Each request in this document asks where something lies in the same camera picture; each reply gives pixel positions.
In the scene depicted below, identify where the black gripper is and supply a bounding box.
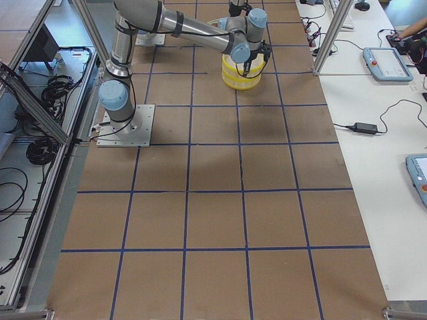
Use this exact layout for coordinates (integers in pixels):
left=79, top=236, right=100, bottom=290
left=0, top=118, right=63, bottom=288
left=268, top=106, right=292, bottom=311
left=244, top=40, right=272, bottom=72

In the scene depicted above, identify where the yellow steamer layer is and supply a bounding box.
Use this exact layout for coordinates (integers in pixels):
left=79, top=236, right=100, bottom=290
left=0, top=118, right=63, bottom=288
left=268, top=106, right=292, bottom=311
left=222, top=71, right=262, bottom=91
left=222, top=55, right=264, bottom=79

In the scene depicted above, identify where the teach pendant far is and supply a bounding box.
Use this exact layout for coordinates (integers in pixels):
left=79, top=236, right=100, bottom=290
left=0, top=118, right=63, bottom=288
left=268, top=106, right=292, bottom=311
left=362, top=47, right=413, bottom=82

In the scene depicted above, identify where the teach pendant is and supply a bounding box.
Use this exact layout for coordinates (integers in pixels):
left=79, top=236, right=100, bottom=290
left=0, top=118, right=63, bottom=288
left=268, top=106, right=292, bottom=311
left=362, top=47, right=413, bottom=82
left=406, top=154, right=427, bottom=206

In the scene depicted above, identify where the black power adapter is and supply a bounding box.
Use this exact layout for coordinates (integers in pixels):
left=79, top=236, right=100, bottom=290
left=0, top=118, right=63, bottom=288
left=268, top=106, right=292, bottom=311
left=345, top=122, right=379, bottom=135

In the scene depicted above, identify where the teach pendant near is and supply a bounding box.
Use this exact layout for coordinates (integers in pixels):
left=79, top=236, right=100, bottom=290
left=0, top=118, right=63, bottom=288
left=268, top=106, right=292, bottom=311
left=406, top=154, right=427, bottom=206

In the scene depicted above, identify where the aluminium frame post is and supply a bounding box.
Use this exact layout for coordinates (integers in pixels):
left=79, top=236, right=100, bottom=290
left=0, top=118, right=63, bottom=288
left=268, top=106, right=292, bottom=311
left=312, top=0, right=353, bottom=75

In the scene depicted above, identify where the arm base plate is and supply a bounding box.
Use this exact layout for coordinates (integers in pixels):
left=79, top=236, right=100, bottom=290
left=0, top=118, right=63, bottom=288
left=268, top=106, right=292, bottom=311
left=96, top=105, right=155, bottom=147
left=135, top=31, right=165, bottom=47

